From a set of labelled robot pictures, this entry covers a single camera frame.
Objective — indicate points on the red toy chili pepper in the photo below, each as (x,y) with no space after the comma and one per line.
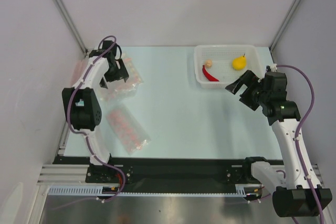
(208,76)

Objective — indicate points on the clear strawberry zip bag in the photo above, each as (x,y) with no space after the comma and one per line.
(120,90)

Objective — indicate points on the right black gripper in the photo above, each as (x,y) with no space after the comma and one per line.
(248,89)

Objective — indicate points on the aluminium frame rail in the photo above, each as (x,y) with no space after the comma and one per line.
(59,174)

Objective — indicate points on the strawberry zip bag on table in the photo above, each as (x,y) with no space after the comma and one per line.
(128,130)

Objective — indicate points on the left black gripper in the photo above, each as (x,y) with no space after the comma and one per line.
(121,74)

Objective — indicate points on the beige toy mushroom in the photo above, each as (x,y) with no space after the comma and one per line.
(208,63)

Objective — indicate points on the white perforated plastic basket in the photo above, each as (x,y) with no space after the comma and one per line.
(222,57)

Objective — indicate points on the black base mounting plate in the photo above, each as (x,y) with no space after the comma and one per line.
(169,176)

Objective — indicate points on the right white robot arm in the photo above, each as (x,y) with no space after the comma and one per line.
(299,193)

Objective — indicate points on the white slotted cable duct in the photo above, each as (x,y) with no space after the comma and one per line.
(101,191)

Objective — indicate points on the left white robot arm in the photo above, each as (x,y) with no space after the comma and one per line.
(83,112)

